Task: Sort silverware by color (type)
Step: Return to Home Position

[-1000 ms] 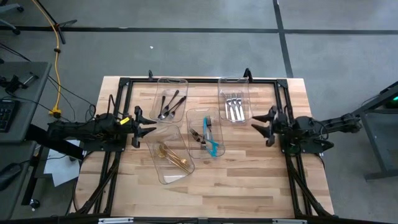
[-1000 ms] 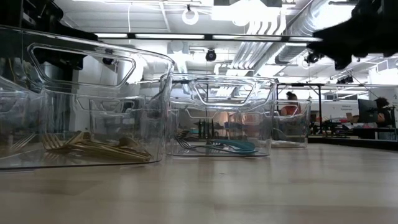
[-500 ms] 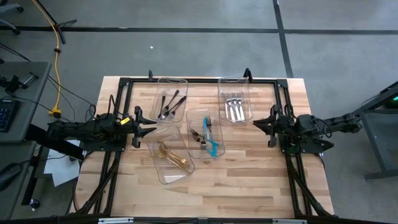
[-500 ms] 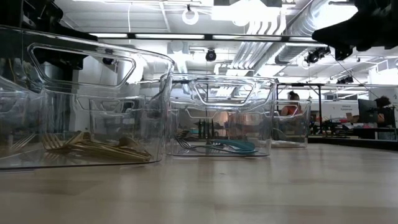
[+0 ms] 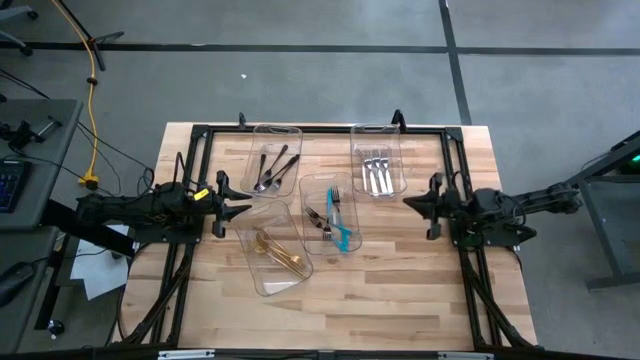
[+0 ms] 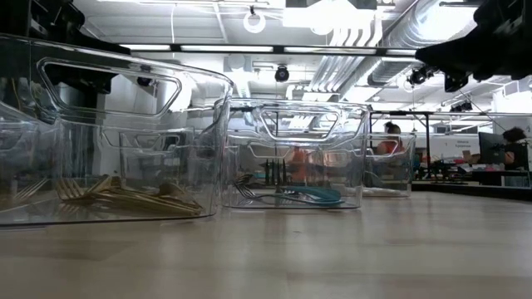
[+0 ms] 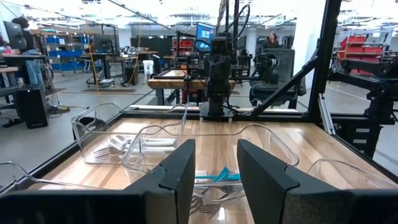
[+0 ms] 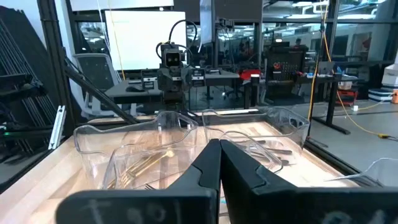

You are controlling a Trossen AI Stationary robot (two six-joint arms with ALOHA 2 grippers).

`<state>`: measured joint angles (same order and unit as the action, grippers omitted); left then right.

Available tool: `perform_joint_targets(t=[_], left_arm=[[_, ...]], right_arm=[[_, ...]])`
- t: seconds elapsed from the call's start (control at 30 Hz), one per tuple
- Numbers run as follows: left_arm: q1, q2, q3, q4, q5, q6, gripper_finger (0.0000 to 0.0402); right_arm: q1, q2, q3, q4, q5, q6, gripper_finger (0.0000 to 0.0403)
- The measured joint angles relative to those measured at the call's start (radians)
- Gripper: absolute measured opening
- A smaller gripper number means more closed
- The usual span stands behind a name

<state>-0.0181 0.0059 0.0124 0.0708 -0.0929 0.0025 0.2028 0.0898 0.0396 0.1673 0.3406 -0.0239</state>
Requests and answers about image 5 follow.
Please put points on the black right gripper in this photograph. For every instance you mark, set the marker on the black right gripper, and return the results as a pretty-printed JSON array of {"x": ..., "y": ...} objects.
[{"x": 445, "y": 205}]

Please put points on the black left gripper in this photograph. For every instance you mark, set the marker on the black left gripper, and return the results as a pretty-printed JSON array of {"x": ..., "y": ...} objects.
[{"x": 212, "y": 202}]

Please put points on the clear plastic bin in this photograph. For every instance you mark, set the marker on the clear plastic bin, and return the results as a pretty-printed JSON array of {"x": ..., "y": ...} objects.
[
  {"x": 275, "y": 287},
  {"x": 360, "y": 135},
  {"x": 292, "y": 135},
  {"x": 320, "y": 182}
]

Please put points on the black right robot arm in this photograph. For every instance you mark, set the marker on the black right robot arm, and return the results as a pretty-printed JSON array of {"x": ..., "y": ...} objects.
[{"x": 515, "y": 205}]

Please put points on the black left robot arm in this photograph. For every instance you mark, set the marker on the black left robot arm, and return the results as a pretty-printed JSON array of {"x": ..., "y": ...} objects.
[{"x": 140, "y": 207}]

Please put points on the white paper sheets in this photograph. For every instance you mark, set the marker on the white paper sheets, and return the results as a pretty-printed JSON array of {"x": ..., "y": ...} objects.
[{"x": 100, "y": 272}]

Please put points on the black stand foot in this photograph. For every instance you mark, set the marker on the black stand foot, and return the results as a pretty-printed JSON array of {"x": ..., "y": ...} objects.
[{"x": 85, "y": 232}]

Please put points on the grey metal stand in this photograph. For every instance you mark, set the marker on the grey metal stand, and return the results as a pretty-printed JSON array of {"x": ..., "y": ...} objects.
[{"x": 600, "y": 240}]

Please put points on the grey desk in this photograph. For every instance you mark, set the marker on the grey desk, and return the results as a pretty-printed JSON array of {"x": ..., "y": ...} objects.
[
  {"x": 50, "y": 150},
  {"x": 25, "y": 320}
]

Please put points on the black tripod stand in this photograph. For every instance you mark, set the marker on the black tripod stand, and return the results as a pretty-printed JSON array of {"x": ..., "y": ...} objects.
[{"x": 107, "y": 36}]

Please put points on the black caster wheel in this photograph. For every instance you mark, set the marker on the black caster wheel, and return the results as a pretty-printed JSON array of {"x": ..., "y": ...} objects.
[{"x": 56, "y": 328}]

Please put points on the black clamp tool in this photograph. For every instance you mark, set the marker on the black clamp tool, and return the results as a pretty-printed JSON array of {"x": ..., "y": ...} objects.
[{"x": 22, "y": 134}]

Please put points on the black keyboard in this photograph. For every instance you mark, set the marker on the black keyboard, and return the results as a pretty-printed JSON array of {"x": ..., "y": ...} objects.
[{"x": 10, "y": 185}]

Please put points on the black computer mouse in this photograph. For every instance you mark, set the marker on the black computer mouse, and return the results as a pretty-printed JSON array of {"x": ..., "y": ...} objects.
[{"x": 15, "y": 280}]

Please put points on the grey office chair base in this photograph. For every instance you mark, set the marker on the grey office chair base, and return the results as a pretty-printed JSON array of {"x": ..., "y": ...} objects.
[{"x": 20, "y": 11}]

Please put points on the silver bracket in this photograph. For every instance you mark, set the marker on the silver bracket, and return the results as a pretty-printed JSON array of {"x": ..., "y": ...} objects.
[
  {"x": 185, "y": 354},
  {"x": 465, "y": 355}
]

